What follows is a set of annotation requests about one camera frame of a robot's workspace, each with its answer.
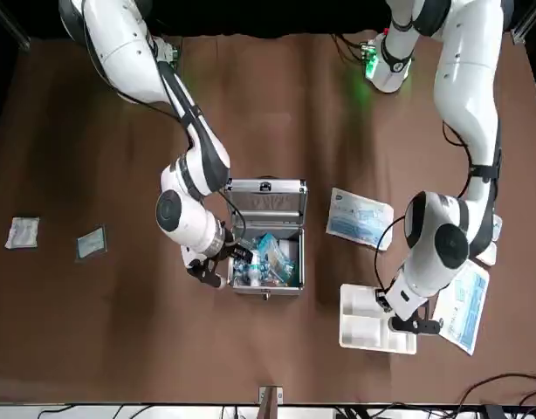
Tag blue printed flat packet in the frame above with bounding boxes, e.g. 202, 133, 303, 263
326, 187, 395, 252

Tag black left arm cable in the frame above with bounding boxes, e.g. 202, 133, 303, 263
375, 216, 409, 293

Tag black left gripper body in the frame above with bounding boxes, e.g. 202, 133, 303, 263
408, 305, 429, 333

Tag aluminium frame post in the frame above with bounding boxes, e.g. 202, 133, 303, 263
258, 385, 285, 419

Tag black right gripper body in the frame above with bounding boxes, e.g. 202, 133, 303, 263
218, 231, 238, 263

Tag aluminium first-aid kit case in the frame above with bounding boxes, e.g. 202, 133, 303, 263
223, 176, 308, 302

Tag blue printed bandage packet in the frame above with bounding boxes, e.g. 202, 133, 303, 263
75, 224, 107, 259

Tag white partition tray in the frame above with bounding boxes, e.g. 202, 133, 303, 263
339, 283, 418, 355

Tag white disinfectant bottle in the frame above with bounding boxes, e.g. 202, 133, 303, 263
244, 261, 264, 287

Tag clear white gauze packet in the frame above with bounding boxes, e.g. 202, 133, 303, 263
4, 216, 41, 251

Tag long white green packet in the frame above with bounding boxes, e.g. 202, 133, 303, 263
431, 260, 491, 357

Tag white square box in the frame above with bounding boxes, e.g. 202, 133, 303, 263
475, 242, 498, 267

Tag clear bag of blue sachets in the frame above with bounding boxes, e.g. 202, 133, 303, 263
254, 233, 296, 285

